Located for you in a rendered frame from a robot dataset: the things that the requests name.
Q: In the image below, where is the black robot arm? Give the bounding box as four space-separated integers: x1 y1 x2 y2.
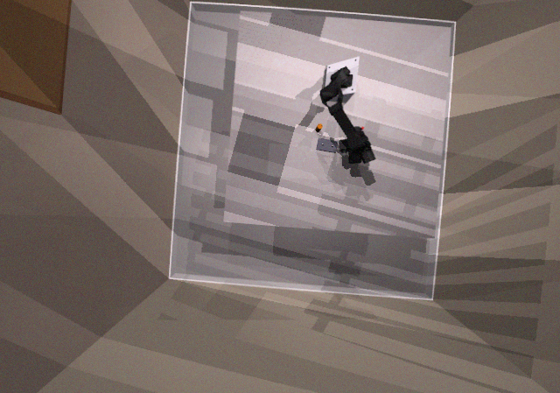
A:
320 67 376 164

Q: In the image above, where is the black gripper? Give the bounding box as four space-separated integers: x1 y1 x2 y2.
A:
348 126 361 164

